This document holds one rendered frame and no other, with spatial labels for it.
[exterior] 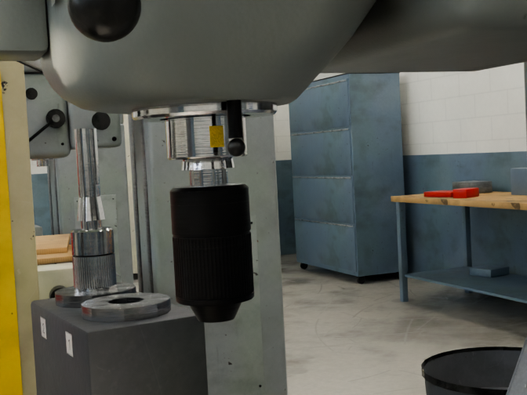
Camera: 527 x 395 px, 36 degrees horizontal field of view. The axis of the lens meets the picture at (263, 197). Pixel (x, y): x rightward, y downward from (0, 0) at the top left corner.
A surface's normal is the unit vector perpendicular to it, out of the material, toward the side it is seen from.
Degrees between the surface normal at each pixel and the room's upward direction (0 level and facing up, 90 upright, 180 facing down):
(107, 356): 90
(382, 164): 90
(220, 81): 124
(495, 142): 90
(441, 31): 153
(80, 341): 90
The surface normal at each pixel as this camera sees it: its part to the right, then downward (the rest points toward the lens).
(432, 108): -0.92, 0.07
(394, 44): -0.37, 0.92
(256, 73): 0.41, 0.61
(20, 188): 0.38, 0.03
